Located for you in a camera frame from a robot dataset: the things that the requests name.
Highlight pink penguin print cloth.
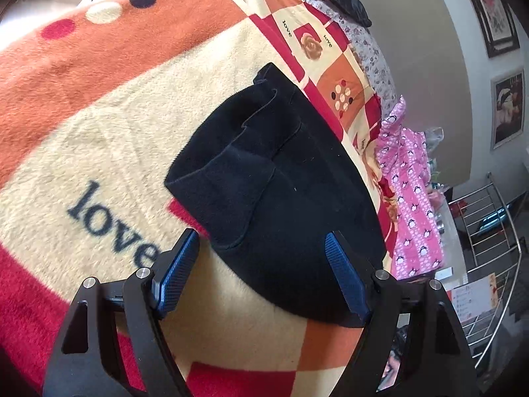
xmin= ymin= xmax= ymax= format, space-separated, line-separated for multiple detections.
xmin=375 ymin=96 xmax=445 ymax=280

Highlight floral bed sheet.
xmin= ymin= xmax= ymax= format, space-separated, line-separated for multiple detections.
xmin=264 ymin=0 xmax=399 ymax=120

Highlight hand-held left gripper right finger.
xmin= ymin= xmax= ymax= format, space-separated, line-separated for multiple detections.
xmin=324 ymin=231 xmax=480 ymax=397

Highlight red and white paper card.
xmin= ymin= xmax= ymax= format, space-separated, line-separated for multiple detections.
xmin=450 ymin=273 xmax=499 ymax=323

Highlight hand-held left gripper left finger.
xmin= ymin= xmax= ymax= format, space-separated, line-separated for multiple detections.
xmin=42 ymin=228 xmax=200 ymax=397

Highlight printed fleece blanket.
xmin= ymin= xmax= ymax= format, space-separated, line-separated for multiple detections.
xmin=0 ymin=0 xmax=397 ymax=397

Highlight clear plastic bag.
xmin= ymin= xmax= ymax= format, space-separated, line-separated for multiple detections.
xmin=422 ymin=127 xmax=445 ymax=150

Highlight light framed wall picture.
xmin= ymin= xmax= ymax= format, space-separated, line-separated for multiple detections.
xmin=490 ymin=68 xmax=526 ymax=152

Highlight black pants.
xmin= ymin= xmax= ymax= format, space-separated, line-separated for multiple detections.
xmin=164 ymin=63 xmax=388 ymax=329

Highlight dark framed wall picture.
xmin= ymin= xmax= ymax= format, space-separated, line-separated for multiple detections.
xmin=455 ymin=0 xmax=520 ymax=59

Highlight metal wire rack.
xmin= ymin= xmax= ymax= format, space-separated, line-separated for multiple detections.
xmin=448 ymin=174 xmax=523 ymax=369

